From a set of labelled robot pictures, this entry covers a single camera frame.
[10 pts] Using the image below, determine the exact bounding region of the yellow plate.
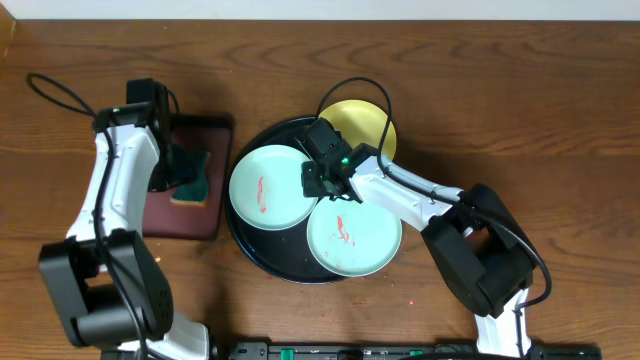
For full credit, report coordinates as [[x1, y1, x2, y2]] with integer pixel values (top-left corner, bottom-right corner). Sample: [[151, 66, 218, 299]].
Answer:
[[319, 99, 387, 148]]

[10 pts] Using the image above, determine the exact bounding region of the mint plate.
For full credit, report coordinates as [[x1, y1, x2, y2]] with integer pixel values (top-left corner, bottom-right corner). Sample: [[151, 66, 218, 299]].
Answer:
[[306, 199, 402, 277], [229, 145, 317, 231]]

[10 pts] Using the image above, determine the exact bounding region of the green yellow sponge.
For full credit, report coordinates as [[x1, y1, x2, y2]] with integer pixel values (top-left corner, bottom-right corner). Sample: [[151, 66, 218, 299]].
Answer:
[[170, 149, 210, 207]]

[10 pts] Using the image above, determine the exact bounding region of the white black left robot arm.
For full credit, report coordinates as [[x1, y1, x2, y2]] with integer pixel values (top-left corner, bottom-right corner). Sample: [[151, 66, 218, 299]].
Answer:
[[39, 78, 215, 359]]

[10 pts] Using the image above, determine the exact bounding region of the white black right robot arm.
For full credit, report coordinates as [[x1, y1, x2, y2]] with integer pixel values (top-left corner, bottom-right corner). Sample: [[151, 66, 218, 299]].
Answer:
[[299, 118, 542, 359]]

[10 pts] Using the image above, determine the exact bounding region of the black rectangular maroon tray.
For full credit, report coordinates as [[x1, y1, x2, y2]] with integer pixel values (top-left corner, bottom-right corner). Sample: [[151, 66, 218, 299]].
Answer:
[[143, 113, 233, 240]]

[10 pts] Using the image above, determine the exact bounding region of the round black tray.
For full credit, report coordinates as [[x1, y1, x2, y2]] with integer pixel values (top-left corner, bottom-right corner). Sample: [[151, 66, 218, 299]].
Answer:
[[225, 115, 345, 284]]

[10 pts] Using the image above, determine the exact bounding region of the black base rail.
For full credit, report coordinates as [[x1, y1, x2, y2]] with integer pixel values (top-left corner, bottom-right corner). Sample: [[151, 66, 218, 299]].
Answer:
[[99, 340, 604, 360]]

